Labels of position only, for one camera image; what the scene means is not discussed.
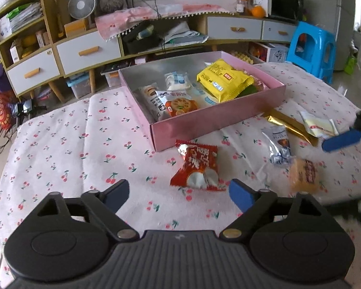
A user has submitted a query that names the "black microwave oven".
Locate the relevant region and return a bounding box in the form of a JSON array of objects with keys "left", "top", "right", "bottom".
[{"left": 268, "top": 0, "right": 304, "bottom": 23}]

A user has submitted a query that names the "small white cabinet drawer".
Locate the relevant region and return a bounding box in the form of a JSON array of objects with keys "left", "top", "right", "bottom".
[{"left": 262, "top": 20, "right": 298, "bottom": 43}]

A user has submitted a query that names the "silver blue triangle-print packet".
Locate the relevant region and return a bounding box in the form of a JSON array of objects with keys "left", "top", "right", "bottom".
[{"left": 261, "top": 126, "right": 293, "bottom": 165}]

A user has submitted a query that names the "grey refrigerator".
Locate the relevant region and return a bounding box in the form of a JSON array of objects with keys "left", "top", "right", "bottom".
[{"left": 334, "top": 0, "right": 360, "bottom": 73}]

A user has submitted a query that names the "orange snack packet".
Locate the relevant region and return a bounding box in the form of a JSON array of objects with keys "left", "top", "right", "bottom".
[{"left": 155, "top": 90, "right": 199, "bottom": 118}]

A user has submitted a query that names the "wooden cabinet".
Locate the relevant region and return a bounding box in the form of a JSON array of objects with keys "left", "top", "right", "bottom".
[{"left": 0, "top": 0, "right": 298, "bottom": 103}]

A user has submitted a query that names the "white printed toy box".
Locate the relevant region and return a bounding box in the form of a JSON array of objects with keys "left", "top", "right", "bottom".
[{"left": 266, "top": 44, "right": 289, "bottom": 64}]

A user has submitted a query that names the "pink cherry print cloth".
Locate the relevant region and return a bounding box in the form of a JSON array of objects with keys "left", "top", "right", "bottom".
[{"left": 95, "top": 4, "right": 238, "bottom": 41}]

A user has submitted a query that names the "brown cake packet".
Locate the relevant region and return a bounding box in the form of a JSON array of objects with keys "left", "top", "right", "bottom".
[{"left": 289, "top": 157, "right": 321, "bottom": 194}]

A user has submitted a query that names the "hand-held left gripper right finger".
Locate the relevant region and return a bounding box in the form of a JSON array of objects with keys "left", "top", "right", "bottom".
[{"left": 219, "top": 178, "right": 322, "bottom": 239}]

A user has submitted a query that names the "large white cabinet drawer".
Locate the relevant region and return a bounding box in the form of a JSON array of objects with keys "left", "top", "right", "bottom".
[
  {"left": 56, "top": 30, "right": 122, "bottom": 76},
  {"left": 207, "top": 16, "right": 263, "bottom": 40},
  {"left": 6, "top": 48, "right": 61, "bottom": 97}
]

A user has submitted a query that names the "blue plastic stool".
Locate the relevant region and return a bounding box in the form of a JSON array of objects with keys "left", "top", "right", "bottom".
[{"left": 290, "top": 21, "right": 337, "bottom": 85}]

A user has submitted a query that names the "green snack packet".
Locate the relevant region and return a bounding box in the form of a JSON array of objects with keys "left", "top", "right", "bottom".
[{"left": 238, "top": 84, "right": 270, "bottom": 98}]

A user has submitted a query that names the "black storage box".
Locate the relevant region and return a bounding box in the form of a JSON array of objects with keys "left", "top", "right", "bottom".
[{"left": 122, "top": 21, "right": 161, "bottom": 55}]

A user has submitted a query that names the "red printed bag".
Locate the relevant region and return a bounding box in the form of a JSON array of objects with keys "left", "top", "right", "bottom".
[{"left": 0, "top": 86, "right": 17, "bottom": 130}]

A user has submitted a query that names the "small white bread packet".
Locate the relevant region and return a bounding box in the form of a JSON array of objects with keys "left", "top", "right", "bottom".
[{"left": 164, "top": 72, "right": 192, "bottom": 92}]

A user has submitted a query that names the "cream white small packet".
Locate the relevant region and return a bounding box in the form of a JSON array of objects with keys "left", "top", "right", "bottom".
[{"left": 299, "top": 110, "right": 339, "bottom": 139}]

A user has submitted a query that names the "white desk fan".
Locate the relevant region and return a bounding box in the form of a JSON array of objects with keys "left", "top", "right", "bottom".
[{"left": 68, "top": 0, "right": 96, "bottom": 20}]

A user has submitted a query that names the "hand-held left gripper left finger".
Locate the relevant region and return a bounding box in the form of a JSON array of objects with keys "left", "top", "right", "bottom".
[{"left": 38, "top": 179, "right": 140, "bottom": 241}]

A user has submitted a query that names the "yellow snack packet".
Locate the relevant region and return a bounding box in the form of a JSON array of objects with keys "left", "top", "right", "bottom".
[{"left": 196, "top": 59, "right": 255, "bottom": 103}]

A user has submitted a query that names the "clear plastic storage box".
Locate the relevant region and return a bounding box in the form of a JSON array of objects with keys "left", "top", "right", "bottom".
[{"left": 102, "top": 66, "right": 122, "bottom": 88}]

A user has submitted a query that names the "red strawberry snack packet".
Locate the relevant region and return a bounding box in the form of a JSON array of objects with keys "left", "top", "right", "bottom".
[{"left": 170, "top": 139, "right": 226, "bottom": 191}]

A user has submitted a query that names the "stack of documents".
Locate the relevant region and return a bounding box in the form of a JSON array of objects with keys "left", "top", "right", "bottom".
[{"left": 7, "top": 2, "right": 44, "bottom": 32}]

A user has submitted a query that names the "long gold packet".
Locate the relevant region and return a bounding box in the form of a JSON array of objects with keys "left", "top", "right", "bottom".
[{"left": 264, "top": 110, "right": 319, "bottom": 146}]

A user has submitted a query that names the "blue-lidded plastic storage box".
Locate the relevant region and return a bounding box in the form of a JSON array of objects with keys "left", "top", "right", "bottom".
[{"left": 67, "top": 74, "right": 92, "bottom": 98}]

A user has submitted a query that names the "grey cookie packet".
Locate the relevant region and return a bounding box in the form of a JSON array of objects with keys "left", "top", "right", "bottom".
[{"left": 137, "top": 83, "right": 169, "bottom": 122}]

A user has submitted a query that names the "pile of papers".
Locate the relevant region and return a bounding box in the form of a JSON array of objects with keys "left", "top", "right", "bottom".
[{"left": 162, "top": 21, "right": 209, "bottom": 46}]

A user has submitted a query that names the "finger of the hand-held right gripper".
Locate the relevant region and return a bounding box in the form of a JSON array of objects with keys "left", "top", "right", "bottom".
[
  {"left": 321, "top": 108, "right": 361, "bottom": 152},
  {"left": 328, "top": 197, "right": 361, "bottom": 217}
]

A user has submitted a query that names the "cherry print blanket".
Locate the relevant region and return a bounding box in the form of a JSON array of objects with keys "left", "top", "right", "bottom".
[{"left": 0, "top": 62, "right": 361, "bottom": 289}]

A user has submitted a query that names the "pink cardboard box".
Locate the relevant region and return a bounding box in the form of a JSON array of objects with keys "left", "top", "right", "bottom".
[{"left": 118, "top": 51, "right": 286, "bottom": 152}]

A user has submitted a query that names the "green bag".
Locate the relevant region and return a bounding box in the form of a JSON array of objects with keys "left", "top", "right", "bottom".
[{"left": 344, "top": 53, "right": 358, "bottom": 74}]

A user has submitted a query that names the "yellow cardboard box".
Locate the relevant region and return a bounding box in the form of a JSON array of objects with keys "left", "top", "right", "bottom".
[{"left": 64, "top": 18, "right": 89, "bottom": 38}]

